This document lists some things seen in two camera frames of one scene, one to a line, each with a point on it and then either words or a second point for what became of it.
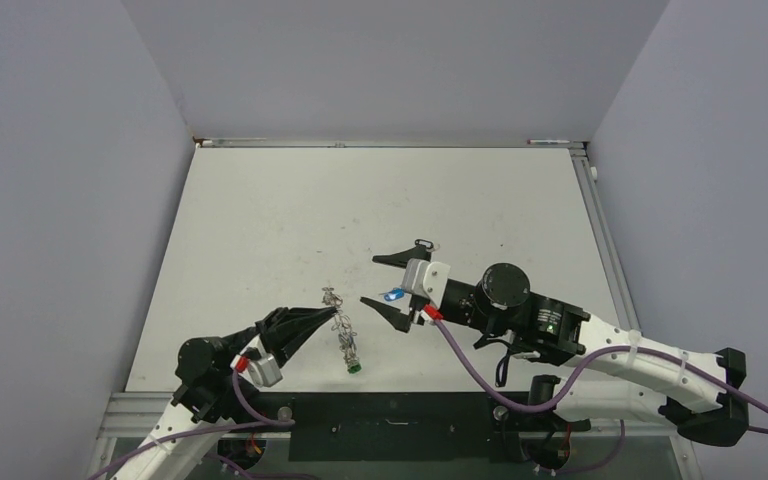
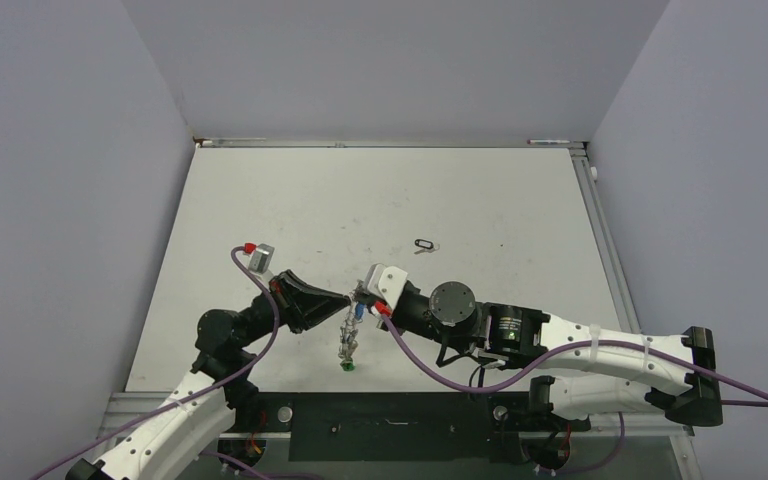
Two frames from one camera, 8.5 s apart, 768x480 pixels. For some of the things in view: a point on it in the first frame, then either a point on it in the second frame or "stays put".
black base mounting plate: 406,426 stays put
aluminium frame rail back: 350,143 stays put
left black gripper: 299,322 to 303,305
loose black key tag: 424,242 stays put
